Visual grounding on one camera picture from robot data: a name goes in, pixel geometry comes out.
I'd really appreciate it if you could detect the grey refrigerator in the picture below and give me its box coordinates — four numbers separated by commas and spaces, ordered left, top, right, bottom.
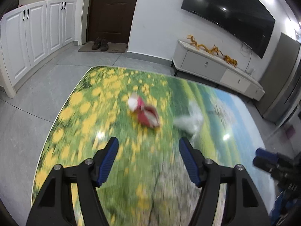
255, 32, 301, 126

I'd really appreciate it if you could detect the black wall television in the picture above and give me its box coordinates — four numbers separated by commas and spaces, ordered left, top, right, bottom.
181, 0, 275, 59

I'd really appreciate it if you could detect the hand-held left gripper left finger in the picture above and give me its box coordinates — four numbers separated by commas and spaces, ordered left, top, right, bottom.
26, 137, 119, 226

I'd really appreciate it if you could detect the grey doormat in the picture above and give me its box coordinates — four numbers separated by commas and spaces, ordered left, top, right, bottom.
78, 42, 128, 53

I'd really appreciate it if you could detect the landscape printed table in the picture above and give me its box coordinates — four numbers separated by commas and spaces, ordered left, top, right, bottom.
34, 66, 286, 226

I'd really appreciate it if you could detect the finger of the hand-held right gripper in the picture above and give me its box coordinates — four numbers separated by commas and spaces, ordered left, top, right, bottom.
256, 148, 283, 162
252, 157, 279, 173

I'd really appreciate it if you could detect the white television cabinet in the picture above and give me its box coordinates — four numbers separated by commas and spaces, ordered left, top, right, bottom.
171, 39, 266, 102

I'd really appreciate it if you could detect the brown entrance door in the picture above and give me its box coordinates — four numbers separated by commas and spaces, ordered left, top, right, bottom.
87, 0, 143, 45

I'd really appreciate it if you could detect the golden dragon ornament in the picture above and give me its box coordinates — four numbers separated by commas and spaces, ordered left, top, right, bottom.
187, 35, 238, 68

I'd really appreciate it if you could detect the person's right forearm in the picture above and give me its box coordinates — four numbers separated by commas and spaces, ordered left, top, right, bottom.
268, 188, 299, 226

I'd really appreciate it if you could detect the white panelled cabinet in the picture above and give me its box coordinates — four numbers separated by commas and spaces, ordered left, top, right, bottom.
0, 0, 77, 98

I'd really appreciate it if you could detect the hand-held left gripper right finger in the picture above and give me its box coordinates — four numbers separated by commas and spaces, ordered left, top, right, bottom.
179, 137, 268, 226

